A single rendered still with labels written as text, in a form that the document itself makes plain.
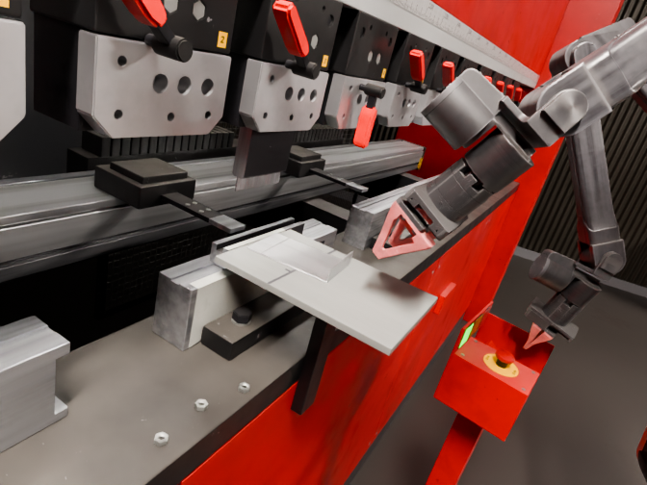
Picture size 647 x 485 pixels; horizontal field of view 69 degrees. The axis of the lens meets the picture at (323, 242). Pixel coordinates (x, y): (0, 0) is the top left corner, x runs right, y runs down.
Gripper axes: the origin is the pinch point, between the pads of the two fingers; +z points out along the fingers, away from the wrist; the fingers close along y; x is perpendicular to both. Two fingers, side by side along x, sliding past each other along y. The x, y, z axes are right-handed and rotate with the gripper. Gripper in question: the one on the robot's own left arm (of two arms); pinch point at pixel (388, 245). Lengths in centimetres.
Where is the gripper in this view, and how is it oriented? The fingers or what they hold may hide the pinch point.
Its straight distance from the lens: 61.5
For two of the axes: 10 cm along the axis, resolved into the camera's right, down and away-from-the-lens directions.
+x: 5.9, 8.0, -1.4
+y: -4.9, 2.1, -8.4
